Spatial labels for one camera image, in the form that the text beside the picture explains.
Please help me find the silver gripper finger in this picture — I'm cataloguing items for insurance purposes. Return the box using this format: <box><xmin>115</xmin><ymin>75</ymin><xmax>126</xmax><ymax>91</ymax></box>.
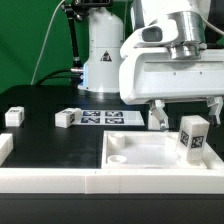
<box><xmin>149</xmin><ymin>100</ymin><xmax>169</xmax><ymax>131</ymax></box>
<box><xmin>207</xmin><ymin>97</ymin><xmax>223</xmax><ymax>126</ymax></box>

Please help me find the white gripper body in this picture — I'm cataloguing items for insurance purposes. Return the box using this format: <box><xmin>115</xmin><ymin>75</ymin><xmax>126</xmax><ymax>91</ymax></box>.
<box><xmin>119</xmin><ymin>48</ymin><xmax>224</xmax><ymax>104</ymax></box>

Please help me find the white square tabletop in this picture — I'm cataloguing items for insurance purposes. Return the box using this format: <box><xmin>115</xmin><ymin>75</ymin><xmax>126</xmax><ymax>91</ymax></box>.
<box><xmin>101</xmin><ymin>131</ymin><xmax>224</xmax><ymax>170</ymax></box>

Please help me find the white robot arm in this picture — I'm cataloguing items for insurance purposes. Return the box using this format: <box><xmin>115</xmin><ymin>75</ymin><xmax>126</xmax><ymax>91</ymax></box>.
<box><xmin>79</xmin><ymin>0</ymin><xmax>224</xmax><ymax>129</ymax></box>

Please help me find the AprilTag marker sheet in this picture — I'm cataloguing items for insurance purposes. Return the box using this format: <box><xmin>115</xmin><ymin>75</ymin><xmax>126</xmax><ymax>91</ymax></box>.
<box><xmin>75</xmin><ymin>110</ymin><xmax>144</xmax><ymax>126</ymax></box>

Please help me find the white U-shaped fence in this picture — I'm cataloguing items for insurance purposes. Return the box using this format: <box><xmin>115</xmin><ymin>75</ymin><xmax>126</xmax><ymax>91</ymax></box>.
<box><xmin>0</xmin><ymin>133</ymin><xmax>224</xmax><ymax>195</ymax></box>

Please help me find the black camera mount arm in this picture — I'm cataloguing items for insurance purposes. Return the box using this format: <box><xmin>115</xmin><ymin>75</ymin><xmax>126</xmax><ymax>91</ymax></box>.
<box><xmin>62</xmin><ymin>0</ymin><xmax>113</xmax><ymax>68</ymax></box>

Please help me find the black cable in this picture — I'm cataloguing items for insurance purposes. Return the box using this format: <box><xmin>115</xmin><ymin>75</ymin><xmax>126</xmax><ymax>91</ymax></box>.
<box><xmin>34</xmin><ymin>68</ymin><xmax>83</xmax><ymax>87</ymax></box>

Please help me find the grey cable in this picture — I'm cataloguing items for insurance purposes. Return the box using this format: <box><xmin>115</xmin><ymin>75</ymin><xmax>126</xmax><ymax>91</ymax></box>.
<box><xmin>30</xmin><ymin>0</ymin><xmax>68</xmax><ymax>86</ymax></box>

